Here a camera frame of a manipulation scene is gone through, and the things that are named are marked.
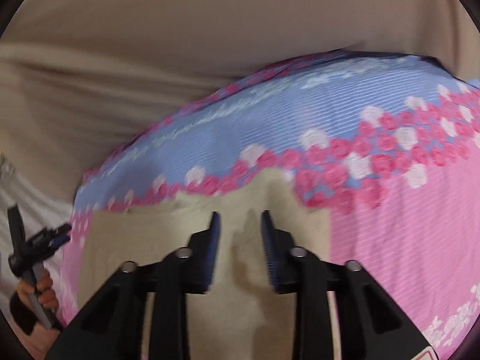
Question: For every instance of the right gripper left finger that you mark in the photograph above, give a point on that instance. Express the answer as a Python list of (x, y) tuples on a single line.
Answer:
[(110, 324)]

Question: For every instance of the beige curtain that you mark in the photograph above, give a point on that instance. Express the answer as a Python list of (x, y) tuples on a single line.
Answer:
[(80, 77)]

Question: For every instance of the pink blue floral bedsheet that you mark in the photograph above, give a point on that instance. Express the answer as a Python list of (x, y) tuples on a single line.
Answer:
[(388, 144)]

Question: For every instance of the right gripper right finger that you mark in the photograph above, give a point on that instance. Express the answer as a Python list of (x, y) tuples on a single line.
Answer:
[(371, 324)]

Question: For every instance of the cream knit sweater black hearts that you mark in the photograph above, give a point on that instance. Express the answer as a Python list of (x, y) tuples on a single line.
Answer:
[(241, 317)]

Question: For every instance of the operator's left hand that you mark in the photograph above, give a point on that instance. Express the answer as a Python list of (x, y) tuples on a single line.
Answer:
[(44, 292)]

